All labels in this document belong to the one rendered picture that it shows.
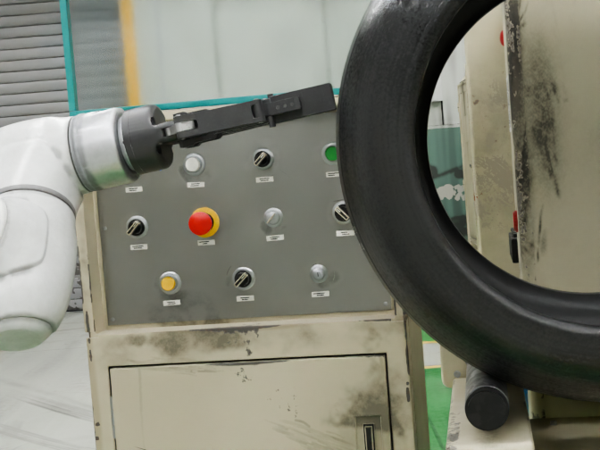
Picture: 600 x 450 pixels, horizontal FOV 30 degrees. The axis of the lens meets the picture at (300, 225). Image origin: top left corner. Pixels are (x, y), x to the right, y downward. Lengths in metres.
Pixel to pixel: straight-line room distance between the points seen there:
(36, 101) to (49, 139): 9.17
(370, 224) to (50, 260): 0.33
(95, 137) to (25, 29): 9.27
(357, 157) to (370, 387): 0.77
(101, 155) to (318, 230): 0.70
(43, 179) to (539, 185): 0.64
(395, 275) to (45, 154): 0.41
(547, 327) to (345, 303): 0.80
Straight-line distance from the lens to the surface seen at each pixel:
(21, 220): 1.19
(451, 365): 1.50
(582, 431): 1.45
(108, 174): 1.27
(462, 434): 1.21
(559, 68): 1.50
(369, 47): 1.15
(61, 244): 1.21
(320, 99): 1.24
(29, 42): 10.51
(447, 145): 10.17
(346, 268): 1.88
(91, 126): 1.27
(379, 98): 1.13
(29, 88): 10.47
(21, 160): 1.27
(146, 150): 1.26
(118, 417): 1.96
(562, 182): 1.50
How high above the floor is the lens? 1.16
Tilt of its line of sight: 3 degrees down
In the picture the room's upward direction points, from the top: 4 degrees counter-clockwise
